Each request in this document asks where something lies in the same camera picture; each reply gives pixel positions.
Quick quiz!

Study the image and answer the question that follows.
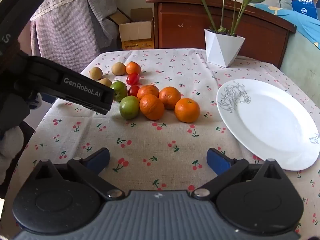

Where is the green mattress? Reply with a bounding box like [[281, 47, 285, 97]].
[[280, 34, 320, 103]]

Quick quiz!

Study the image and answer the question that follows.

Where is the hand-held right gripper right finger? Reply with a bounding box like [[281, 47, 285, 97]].
[[191, 147, 288, 201]]

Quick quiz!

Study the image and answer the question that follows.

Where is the green plant in white pot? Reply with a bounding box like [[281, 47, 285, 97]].
[[135, 0, 283, 68]]

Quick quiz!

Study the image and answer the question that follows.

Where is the white plate with line drawing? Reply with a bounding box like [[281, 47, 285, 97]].
[[216, 79, 320, 171]]

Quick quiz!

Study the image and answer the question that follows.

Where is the checked cloth cover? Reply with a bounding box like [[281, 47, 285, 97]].
[[30, 0, 119, 73]]

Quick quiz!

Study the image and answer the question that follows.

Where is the green tangerine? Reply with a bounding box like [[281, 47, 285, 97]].
[[119, 95, 140, 120], [110, 81, 128, 102]]

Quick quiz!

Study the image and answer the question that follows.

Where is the blue carton box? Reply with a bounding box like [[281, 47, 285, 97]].
[[291, 0, 315, 20]]

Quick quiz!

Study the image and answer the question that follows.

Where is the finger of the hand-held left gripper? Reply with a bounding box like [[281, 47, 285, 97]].
[[64, 88, 115, 116]]

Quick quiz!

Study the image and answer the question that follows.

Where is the cherry print tablecloth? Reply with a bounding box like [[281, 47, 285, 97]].
[[5, 49, 320, 240]]

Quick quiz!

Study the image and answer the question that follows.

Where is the small orange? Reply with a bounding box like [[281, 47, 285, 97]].
[[126, 61, 142, 75]]

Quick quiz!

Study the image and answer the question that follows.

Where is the person's left hand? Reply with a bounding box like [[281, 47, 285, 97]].
[[29, 92, 42, 110]]

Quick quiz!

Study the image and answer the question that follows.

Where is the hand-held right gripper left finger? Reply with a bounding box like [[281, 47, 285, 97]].
[[34, 147, 126, 201]]

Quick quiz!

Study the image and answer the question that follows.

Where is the cardboard box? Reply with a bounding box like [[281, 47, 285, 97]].
[[109, 7, 155, 51]]

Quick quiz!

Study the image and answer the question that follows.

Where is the brown wooden headboard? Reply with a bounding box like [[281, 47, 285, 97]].
[[145, 0, 297, 68]]

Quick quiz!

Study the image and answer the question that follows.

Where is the blue pillow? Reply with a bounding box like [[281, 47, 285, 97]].
[[252, 2, 320, 53]]

